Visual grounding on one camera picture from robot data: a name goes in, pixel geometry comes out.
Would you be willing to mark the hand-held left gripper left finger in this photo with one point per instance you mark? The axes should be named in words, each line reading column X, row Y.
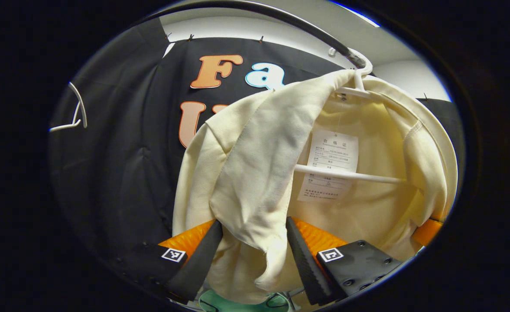
column 194, row 268

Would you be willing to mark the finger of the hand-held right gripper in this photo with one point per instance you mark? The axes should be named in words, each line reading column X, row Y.
column 428, row 232

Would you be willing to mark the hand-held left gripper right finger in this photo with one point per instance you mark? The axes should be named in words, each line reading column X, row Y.
column 306, row 268

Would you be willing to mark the green laundry hamper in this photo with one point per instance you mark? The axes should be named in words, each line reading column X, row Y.
column 213, row 300

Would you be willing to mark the cream jacket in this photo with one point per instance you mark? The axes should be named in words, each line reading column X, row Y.
column 254, row 173

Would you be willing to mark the white plastic hanger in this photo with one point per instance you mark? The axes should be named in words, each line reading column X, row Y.
column 64, row 127
column 345, row 173

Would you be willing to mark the black backdrop cloth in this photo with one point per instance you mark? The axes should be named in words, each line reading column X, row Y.
column 120, row 182

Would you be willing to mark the white paper garment tag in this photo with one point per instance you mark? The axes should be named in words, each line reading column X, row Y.
column 332, row 151

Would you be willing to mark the black clothes rail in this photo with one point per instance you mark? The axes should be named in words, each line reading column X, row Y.
column 299, row 22

